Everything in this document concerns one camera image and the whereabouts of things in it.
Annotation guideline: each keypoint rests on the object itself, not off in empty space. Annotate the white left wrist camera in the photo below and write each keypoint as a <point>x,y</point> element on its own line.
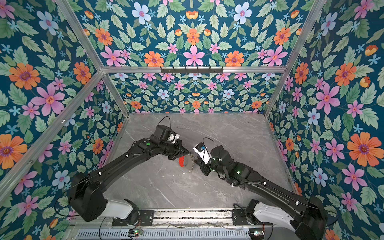
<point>173,137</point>

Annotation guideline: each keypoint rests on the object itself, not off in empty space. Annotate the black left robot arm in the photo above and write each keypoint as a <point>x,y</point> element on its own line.
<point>86,196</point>

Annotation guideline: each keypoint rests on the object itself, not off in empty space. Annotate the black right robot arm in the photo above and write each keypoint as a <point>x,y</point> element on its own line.
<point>307,218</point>

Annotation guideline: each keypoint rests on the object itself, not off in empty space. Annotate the black hook rack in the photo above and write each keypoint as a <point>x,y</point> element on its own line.
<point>191,70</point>

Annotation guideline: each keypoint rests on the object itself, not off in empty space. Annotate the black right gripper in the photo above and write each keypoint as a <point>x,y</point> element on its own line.
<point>202,166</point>

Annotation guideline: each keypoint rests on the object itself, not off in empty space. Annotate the white perforated cable tray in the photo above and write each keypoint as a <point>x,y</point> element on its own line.
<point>163,234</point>

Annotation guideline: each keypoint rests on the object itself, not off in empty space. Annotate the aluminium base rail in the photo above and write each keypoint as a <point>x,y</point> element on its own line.
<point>170,218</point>

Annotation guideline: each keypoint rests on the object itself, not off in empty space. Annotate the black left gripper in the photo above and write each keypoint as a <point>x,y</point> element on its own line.
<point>180,150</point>

